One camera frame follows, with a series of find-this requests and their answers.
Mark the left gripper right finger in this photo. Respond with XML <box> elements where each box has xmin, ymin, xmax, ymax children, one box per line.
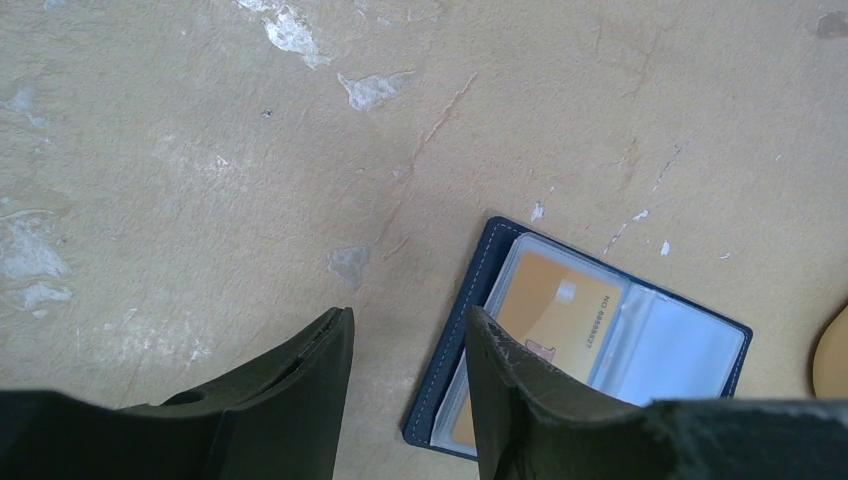
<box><xmin>466</xmin><ymin>306</ymin><xmax>847</xmax><ymax>479</ymax></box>

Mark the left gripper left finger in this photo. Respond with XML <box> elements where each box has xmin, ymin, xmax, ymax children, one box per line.
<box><xmin>1</xmin><ymin>308</ymin><xmax>354</xmax><ymax>479</ymax></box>

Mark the blue leather card holder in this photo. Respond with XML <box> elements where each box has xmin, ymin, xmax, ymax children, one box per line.
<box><xmin>402</xmin><ymin>216</ymin><xmax>753</xmax><ymax>459</ymax></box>

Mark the tan oval plastic tray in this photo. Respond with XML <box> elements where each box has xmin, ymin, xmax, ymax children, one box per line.
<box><xmin>811</xmin><ymin>308</ymin><xmax>847</xmax><ymax>399</ymax></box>

